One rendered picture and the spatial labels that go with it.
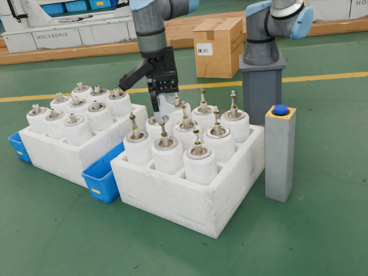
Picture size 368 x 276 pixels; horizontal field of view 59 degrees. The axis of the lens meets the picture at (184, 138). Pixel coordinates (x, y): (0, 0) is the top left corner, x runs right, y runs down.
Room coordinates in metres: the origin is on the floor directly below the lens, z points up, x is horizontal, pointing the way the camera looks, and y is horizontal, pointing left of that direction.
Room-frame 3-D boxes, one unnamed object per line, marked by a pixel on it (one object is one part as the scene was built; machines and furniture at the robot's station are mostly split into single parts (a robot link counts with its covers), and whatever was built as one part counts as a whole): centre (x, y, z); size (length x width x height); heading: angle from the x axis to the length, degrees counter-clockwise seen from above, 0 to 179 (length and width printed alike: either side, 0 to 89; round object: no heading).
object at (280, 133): (0.83, -0.29, 0.16); 0.07 x 0.07 x 0.31; 52
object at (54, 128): (1.19, 0.49, 0.16); 0.10 x 0.10 x 0.18
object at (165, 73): (0.86, 0.04, 0.48); 0.09 x 0.08 x 0.12; 87
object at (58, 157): (1.28, 0.42, 0.09); 0.39 x 0.39 x 0.18; 51
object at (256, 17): (1.34, -0.38, 0.47); 0.13 x 0.12 x 0.14; 37
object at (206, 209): (0.95, -0.01, 0.09); 0.39 x 0.39 x 0.18; 52
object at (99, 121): (1.21, 0.33, 0.16); 0.10 x 0.10 x 0.18
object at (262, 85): (1.34, -0.38, 0.15); 0.19 x 0.19 x 0.30; 78
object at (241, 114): (0.97, -0.18, 0.25); 0.08 x 0.08 x 0.01
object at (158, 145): (0.86, 0.06, 0.25); 0.08 x 0.08 x 0.01
